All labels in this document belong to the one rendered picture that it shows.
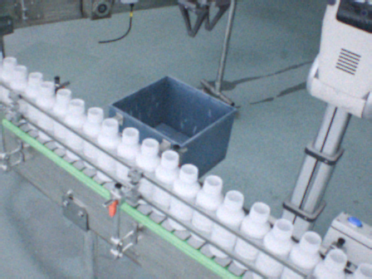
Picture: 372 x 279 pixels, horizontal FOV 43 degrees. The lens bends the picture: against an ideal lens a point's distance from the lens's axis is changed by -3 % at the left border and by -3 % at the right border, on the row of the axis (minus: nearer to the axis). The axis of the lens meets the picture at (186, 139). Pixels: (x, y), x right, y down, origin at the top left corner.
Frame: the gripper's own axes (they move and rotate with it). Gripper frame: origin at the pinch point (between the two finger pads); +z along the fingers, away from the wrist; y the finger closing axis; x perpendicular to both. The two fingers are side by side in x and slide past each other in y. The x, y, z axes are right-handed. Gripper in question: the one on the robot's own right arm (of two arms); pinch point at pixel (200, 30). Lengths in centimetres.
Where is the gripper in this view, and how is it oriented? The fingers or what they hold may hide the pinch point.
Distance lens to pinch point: 107.3
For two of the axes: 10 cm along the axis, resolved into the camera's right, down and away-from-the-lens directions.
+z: -1.5, 8.1, 5.6
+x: 7.8, 4.4, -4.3
